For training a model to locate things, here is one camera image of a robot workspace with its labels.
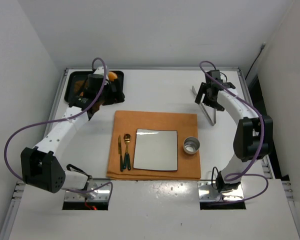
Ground round orange bread roll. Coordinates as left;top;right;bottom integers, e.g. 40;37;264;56
108;71;118;82

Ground brown croissant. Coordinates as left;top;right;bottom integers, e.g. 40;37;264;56
73;80;87;95

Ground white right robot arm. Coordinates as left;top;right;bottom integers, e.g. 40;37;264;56
194;82;273;193

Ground black plastic tray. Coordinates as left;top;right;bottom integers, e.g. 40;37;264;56
64;70;126;104

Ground gold knife green handle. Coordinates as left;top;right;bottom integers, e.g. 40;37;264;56
118;135;124;172

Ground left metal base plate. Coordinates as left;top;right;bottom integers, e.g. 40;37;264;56
64;178;113;203

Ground orange cloth placemat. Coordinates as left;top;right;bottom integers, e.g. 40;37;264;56
106;110;201;181

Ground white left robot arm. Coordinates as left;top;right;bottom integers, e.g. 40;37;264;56
20;67;125;193

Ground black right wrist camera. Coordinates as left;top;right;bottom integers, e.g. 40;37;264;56
207;70;222;81

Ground metal base plate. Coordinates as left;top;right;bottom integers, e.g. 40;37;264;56
197;180;244;203
64;178;113;203

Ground metal cup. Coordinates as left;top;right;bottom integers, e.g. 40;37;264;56
183;136;200;155

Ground white square plate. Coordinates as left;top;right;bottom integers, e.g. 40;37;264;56
133;129;178;172

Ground black wall cable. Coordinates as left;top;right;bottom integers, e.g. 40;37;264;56
245;44;265;81

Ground metal serving tongs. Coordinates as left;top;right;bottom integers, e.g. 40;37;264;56
191;85;217;126

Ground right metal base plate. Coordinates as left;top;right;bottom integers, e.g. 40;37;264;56
197;180;244;203

